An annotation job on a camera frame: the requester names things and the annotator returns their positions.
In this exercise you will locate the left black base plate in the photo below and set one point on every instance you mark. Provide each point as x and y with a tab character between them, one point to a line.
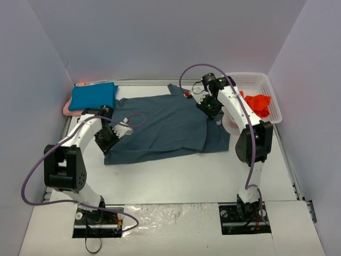
96	224

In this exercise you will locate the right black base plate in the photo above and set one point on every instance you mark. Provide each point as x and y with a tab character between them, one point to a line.
233	224

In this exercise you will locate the aluminium rail back edge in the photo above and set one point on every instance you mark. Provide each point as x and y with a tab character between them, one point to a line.
146	82

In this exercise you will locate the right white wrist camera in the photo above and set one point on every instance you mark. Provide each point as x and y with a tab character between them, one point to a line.
197	93

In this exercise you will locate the aluminium rail right edge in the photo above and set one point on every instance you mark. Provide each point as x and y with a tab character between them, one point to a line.
293	177

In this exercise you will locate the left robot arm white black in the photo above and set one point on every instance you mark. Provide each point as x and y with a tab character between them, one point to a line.
64	167

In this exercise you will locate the aluminium rail edge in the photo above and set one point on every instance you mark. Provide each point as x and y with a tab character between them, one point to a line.
293	177
146	82

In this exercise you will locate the folded teal t shirt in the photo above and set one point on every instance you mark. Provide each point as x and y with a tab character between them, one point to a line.
93	96

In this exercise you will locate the dark blue-grey t shirt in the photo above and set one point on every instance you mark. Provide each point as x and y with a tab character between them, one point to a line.
173	127

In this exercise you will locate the white plastic basket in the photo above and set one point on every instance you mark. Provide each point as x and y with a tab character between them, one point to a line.
253	84

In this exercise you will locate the orange crumpled t shirt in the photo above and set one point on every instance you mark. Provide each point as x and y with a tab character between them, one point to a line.
258	103

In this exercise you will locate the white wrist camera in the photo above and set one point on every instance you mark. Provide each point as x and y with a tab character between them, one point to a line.
121	129
197	93

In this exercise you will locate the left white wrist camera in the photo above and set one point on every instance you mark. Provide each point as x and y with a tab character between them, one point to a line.
121	129

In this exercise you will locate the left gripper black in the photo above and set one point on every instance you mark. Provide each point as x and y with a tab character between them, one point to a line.
105	144

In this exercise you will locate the folded pink t shirt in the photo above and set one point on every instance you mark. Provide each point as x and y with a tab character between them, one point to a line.
66	110

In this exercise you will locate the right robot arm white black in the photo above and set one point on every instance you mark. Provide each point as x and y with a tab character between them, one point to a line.
255	139

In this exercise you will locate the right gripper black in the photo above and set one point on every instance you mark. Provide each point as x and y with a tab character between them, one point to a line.
210	110

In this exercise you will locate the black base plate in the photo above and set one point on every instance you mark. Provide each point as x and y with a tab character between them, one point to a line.
96	224
233	224

